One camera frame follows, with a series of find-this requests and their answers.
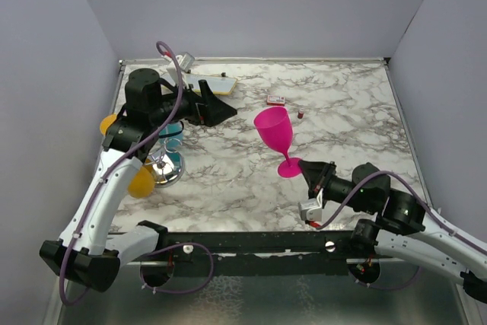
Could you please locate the chrome wine glass rack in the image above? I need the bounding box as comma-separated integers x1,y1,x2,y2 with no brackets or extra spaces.
145,139,186,188

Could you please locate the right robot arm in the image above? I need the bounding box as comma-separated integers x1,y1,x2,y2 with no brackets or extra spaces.
253,106,486,302

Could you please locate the yellow wine glass front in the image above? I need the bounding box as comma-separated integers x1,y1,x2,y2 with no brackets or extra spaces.
127,166,155,199

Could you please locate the pink plastic wine glass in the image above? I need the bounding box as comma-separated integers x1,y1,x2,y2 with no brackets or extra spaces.
253,107,301,178

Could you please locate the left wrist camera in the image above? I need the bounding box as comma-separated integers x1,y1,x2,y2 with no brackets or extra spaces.
164,53,195,86

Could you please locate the yellow wine glass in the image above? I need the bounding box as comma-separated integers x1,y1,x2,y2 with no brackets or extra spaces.
127,166,155,199
99,113,117,136

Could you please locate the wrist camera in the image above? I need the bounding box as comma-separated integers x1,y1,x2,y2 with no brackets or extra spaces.
164,53,195,86
298,190,325,228

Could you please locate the aluminium rail frame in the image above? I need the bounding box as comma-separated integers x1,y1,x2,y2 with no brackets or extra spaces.
41,57,476,325

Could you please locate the red card box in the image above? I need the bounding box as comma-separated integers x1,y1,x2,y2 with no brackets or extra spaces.
266,95,285,106

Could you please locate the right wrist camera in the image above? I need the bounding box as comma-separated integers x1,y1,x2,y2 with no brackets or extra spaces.
298,190,325,228

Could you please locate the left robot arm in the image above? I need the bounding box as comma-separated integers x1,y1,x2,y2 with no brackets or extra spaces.
40,69,237,292

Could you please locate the blue plastic wine glass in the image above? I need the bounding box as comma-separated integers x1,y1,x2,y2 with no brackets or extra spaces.
159,120,184,151

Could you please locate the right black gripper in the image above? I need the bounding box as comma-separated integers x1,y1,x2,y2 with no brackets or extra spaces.
298,159,374,213

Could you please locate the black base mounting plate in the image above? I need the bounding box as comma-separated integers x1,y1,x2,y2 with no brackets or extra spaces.
125,230,396,279

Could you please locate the yellow wine glass rear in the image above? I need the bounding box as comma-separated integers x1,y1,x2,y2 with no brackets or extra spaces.
99,113,117,136

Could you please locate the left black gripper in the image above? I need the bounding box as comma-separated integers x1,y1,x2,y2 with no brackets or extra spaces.
150,78,237,127

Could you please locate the yellow framed whiteboard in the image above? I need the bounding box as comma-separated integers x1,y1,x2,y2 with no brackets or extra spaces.
161,72,237,95

